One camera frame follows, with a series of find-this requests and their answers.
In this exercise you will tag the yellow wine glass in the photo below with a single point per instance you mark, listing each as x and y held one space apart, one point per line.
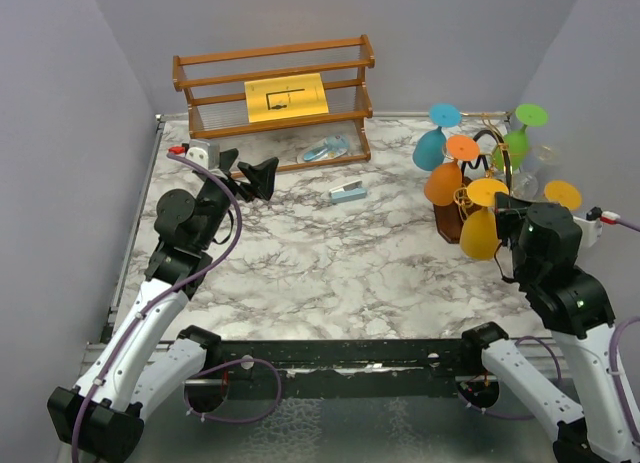
563 193
479 238

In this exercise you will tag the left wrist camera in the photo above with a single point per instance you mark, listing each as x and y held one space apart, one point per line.
205 153

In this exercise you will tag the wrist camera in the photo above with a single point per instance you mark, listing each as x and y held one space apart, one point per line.
592 225
205 153

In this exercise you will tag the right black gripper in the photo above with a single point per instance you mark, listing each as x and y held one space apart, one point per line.
507 209

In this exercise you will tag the blue correction tape package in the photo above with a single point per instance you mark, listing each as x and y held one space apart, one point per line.
329 148

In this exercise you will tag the light blue stapler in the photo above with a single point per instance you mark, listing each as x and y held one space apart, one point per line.
348 192

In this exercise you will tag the yellow book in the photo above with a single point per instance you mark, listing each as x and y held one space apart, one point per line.
285 97

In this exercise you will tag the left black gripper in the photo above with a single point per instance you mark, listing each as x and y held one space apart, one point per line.
261 175

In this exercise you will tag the green wine glass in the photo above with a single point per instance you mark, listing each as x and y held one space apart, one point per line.
517 142

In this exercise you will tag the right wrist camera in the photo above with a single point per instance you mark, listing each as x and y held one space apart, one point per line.
592 225

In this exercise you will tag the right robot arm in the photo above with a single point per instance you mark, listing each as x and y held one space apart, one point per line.
602 424

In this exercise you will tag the orange wine glass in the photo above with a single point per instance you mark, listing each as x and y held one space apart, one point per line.
447 178

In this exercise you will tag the wooden shelf rack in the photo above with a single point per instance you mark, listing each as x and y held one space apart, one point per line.
242 92

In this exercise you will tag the clear wine glass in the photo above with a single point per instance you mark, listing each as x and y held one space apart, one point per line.
539 163

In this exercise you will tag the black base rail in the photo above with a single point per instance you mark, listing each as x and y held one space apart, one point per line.
331 369

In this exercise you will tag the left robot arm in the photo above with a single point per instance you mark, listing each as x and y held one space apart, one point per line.
104 414

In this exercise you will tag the wine glass rack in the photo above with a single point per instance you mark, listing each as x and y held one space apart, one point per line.
492 162

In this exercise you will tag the blue wine glass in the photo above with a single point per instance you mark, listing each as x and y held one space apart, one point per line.
428 153

